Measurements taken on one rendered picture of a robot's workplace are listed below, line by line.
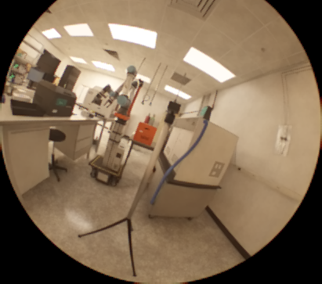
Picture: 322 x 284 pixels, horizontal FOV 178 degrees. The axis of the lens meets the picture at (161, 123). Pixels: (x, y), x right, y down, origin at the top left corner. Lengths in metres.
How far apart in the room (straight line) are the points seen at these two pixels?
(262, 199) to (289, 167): 0.52
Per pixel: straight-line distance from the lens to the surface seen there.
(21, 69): 2.91
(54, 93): 1.15
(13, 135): 1.02
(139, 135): 2.29
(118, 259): 1.25
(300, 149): 1.65
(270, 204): 1.68
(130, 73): 1.35
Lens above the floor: 1.21
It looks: 1 degrees up
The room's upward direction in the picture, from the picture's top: 21 degrees clockwise
